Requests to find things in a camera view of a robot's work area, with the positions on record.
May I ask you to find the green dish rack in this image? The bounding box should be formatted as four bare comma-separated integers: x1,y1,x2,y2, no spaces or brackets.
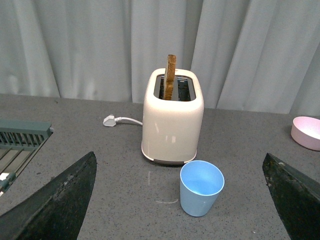
0,119,53,195

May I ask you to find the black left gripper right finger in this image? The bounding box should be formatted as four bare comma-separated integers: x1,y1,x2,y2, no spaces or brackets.
262,153,320,240

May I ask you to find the blue plastic cup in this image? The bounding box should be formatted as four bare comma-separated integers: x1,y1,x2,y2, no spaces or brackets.
179,160,225,217

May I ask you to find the white power cable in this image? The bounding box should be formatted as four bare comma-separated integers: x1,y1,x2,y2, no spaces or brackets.
115,117,144,126

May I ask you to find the white power plug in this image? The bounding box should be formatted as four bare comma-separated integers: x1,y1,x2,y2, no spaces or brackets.
102,114,117,127

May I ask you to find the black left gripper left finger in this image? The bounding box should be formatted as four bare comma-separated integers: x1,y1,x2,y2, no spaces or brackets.
0,151,97,240

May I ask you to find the toasted bread slice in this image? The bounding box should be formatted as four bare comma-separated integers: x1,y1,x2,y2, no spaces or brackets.
163,54,177,101

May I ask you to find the cream white toaster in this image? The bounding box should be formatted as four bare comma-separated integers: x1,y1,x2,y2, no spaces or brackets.
141,68,204,165

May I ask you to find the grey curtain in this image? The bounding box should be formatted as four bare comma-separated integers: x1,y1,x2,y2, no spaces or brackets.
0,0,320,116

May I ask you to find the pink plastic bowl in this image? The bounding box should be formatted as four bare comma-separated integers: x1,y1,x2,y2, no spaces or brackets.
291,116,320,151

